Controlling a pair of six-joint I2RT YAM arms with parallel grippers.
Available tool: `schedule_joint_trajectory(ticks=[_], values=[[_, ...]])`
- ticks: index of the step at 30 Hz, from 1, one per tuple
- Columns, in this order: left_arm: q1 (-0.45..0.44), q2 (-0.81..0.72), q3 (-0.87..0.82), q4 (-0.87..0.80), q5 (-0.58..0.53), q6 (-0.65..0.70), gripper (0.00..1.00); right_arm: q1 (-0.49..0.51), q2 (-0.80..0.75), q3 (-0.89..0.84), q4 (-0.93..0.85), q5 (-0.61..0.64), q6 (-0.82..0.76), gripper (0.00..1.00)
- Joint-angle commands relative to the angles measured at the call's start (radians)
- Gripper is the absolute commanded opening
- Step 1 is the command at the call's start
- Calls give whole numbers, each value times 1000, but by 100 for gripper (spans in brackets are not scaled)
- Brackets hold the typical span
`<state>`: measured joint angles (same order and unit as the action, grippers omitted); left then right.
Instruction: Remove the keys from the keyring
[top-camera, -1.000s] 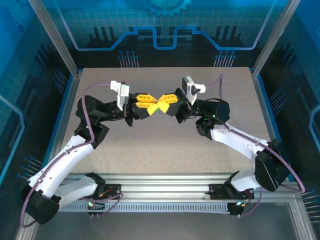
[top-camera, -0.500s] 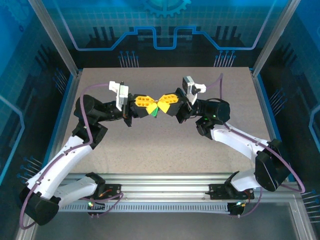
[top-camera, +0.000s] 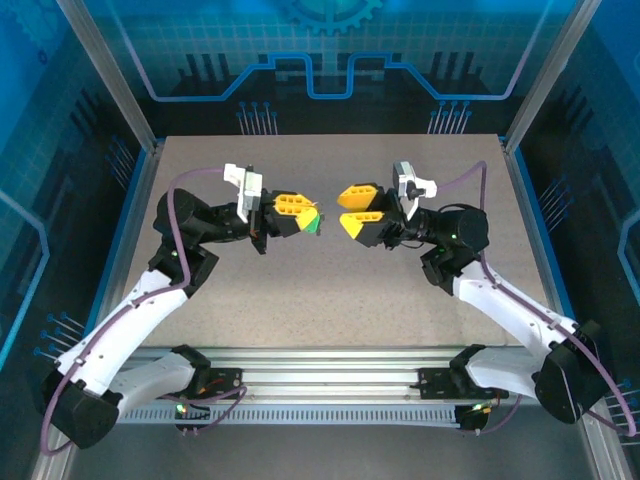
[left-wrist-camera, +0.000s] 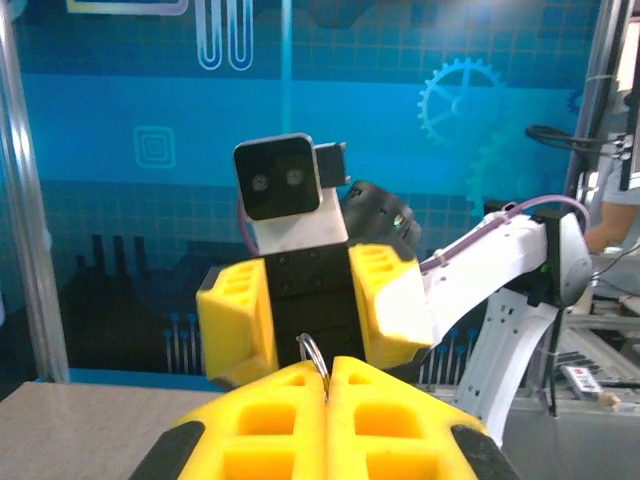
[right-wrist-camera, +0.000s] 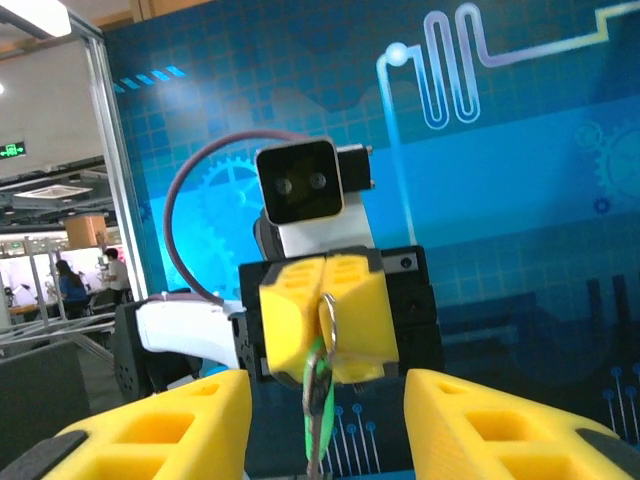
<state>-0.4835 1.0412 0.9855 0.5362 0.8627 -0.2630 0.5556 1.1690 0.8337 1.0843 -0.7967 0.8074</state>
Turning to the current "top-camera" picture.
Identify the aluminium table side rail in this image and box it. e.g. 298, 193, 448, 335
501, 139, 581, 331
84, 142, 166, 351

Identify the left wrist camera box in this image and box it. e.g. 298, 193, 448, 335
223, 163, 266, 225

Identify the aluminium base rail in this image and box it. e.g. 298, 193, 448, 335
67, 346, 601, 401

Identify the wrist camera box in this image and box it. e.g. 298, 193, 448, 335
392, 160, 439, 222
223, 163, 266, 225

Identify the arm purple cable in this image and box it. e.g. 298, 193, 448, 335
433, 160, 640, 437
39, 167, 249, 456

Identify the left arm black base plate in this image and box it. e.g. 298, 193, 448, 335
197, 367, 245, 401

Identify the aluminium enclosure post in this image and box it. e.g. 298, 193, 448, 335
54, 0, 161, 151
502, 0, 604, 151

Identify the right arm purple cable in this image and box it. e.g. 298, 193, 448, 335
433, 160, 640, 437

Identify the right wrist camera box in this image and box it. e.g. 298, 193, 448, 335
392, 160, 439, 222

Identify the slotted grey cable duct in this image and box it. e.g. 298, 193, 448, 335
117, 403, 461, 427

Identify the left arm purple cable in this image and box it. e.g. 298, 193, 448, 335
39, 167, 249, 456

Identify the black controller bracket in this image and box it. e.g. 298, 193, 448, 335
455, 402, 494, 435
173, 399, 212, 436

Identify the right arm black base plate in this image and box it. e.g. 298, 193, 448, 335
417, 367, 471, 400

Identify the grey metal lower shelf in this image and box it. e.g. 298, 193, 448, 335
29, 389, 634, 480

